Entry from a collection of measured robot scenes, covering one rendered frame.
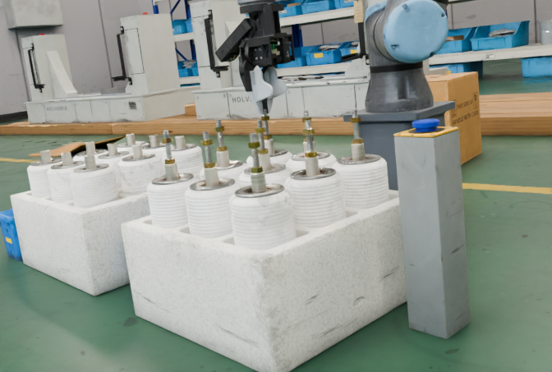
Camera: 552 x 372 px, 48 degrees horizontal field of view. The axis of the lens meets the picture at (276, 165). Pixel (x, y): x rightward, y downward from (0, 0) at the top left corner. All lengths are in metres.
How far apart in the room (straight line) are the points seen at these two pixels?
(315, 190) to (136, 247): 0.35
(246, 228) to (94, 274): 0.52
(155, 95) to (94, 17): 4.25
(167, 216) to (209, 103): 2.77
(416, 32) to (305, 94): 2.15
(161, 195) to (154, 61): 3.37
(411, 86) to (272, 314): 0.66
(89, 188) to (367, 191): 0.60
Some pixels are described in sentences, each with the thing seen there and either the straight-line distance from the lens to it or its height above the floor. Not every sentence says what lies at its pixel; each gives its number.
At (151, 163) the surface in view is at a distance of 1.41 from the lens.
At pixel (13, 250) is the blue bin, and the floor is 0.03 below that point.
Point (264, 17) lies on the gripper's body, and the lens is 1.20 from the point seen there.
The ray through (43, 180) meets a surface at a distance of 1.57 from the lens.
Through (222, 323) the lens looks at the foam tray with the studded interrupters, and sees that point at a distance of 0.98.
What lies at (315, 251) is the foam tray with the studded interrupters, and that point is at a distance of 0.92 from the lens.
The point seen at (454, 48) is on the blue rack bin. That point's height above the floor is 0.30.
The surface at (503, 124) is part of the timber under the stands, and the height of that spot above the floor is 0.05.
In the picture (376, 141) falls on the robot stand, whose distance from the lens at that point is 1.36.
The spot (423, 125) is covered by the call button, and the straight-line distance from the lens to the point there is 0.93.
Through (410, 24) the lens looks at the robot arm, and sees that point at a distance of 1.20.
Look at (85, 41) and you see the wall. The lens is 8.43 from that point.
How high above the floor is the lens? 0.46
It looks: 10 degrees down
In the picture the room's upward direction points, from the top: 7 degrees counter-clockwise
